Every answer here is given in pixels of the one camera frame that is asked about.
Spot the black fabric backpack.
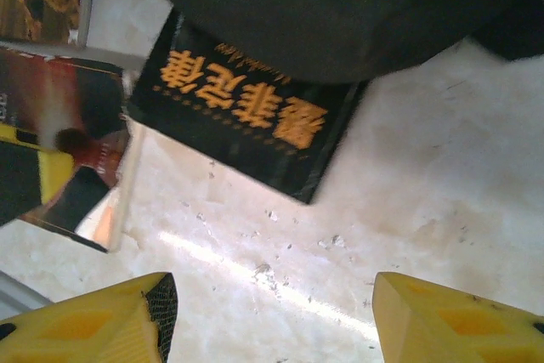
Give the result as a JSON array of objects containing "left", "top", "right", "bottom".
[{"left": 118, "top": 0, "right": 544, "bottom": 86}]

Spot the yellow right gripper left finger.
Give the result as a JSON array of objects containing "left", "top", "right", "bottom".
[{"left": 0, "top": 271, "right": 179, "bottom": 363}]

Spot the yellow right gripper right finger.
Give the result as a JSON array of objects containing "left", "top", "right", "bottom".
[{"left": 372, "top": 271, "right": 544, "bottom": 363}]

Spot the Three Days to See book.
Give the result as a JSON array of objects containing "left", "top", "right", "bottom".
[{"left": 0, "top": 42, "right": 145, "bottom": 253}]

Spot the black book orange Chinese title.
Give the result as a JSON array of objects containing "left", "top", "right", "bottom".
[{"left": 127, "top": 8, "right": 369, "bottom": 205}]

